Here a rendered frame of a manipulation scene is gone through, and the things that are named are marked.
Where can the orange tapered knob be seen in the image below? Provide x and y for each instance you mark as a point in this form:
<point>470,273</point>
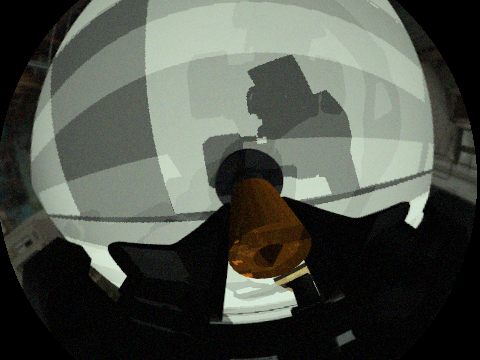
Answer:
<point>265,237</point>

